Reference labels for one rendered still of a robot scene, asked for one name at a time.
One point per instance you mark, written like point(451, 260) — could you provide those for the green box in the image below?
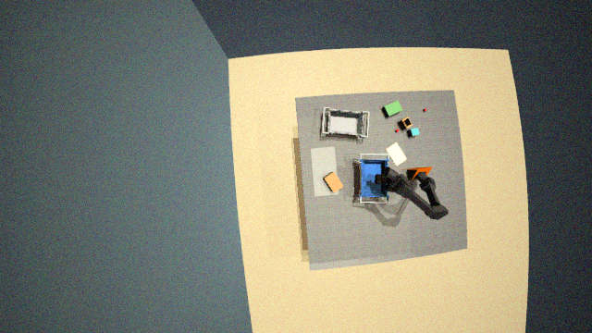
point(392, 109)

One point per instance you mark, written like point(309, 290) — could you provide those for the teal cube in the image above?
point(412, 132)

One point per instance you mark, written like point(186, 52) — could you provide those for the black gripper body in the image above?
point(380, 179)

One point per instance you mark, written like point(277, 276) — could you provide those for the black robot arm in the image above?
point(401, 185)

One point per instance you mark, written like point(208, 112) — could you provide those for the cream flat rectangular sheet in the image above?
point(396, 153)

